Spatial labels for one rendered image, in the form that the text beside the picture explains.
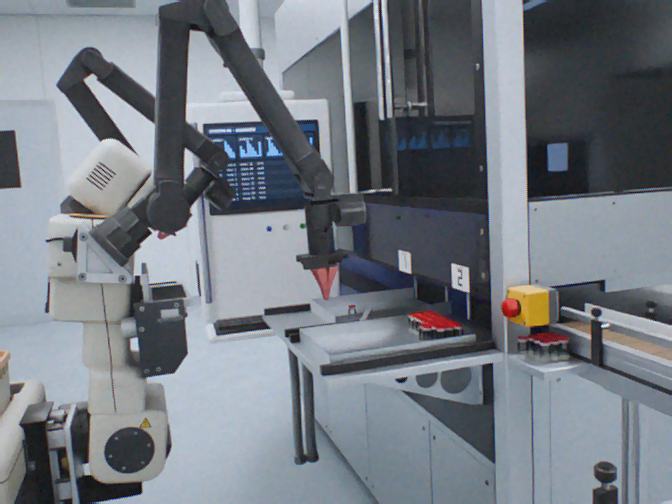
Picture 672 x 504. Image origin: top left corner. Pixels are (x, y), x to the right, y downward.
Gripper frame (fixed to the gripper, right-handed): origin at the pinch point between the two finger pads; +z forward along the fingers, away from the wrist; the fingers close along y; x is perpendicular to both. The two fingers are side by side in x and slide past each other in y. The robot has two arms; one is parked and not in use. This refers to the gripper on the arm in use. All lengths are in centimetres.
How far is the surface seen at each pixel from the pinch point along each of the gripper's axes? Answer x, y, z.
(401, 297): 54, 40, 15
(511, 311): -19.7, 32.8, 4.7
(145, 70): 543, -15, -145
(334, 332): 19.8, 6.8, 13.4
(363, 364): -7.7, 4.6, 14.0
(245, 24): 95, 6, -80
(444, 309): 28, 42, 14
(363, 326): 19.8, 14.6, 13.1
